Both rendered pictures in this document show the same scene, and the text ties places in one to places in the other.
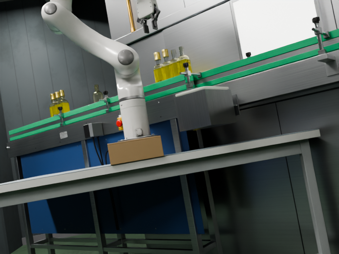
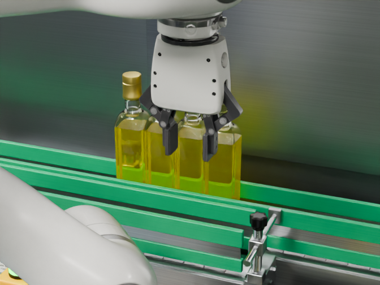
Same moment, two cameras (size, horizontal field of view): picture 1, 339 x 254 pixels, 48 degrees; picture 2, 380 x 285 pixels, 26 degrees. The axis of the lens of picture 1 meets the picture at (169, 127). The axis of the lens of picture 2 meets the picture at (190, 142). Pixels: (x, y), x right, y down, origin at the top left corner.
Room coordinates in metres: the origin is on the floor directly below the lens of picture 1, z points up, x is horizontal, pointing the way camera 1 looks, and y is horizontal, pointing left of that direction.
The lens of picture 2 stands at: (0.80, 0.32, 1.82)
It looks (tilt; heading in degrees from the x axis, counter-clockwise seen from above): 24 degrees down; 342
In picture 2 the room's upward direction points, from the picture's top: straight up
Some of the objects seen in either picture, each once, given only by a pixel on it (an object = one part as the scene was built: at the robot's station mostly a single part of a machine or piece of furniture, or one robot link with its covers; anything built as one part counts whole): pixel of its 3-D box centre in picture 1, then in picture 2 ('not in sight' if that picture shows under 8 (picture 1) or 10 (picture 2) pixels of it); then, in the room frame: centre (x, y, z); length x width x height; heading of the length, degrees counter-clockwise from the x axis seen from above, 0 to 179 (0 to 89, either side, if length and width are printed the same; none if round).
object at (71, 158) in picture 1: (98, 152); not in sight; (2.49, 0.49, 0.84); 1.59 x 0.18 x 0.18; 51
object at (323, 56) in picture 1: (323, 46); not in sight; (1.48, -0.65, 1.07); 0.17 x 0.05 x 0.23; 141
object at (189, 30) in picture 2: not in sight; (191, 22); (1.78, 0.01, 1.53); 0.09 x 0.08 x 0.03; 51
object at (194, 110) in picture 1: (209, 110); not in sight; (1.75, -0.19, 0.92); 0.27 x 0.17 x 0.15; 141
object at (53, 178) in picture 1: (146, 160); not in sight; (2.40, 0.18, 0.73); 1.58 x 1.52 x 0.04; 93
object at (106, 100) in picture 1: (104, 102); not in sight; (2.22, 0.35, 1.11); 0.07 x 0.04 x 0.13; 141
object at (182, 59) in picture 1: (185, 74); (221, 177); (2.05, -0.14, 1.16); 0.06 x 0.06 x 0.21; 51
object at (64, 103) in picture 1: (64, 109); not in sight; (2.74, 0.73, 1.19); 0.06 x 0.06 x 0.28; 51
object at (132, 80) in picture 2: (157, 56); (132, 85); (2.16, 0.00, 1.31); 0.04 x 0.04 x 0.04
